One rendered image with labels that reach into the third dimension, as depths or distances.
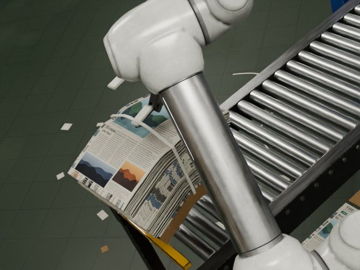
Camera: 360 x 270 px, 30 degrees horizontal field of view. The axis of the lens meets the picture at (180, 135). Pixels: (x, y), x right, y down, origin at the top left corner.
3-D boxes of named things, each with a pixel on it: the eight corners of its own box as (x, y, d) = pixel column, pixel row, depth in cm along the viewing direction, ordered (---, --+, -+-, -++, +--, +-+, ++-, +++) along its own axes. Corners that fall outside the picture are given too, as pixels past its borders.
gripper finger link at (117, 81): (132, 73, 181) (130, 70, 180) (114, 90, 179) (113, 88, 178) (125, 70, 183) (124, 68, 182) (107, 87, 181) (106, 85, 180)
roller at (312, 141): (333, 146, 214) (342, 148, 217) (237, 97, 248) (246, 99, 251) (327, 160, 215) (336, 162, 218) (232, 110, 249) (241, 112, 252)
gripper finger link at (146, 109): (145, 104, 191) (147, 105, 192) (130, 122, 189) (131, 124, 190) (152, 106, 189) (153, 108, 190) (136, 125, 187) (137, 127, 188)
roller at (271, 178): (290, 202, 211) (284, 194, 208) (199, 145, 245) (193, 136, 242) (300, 191, 212) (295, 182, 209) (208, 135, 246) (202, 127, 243)
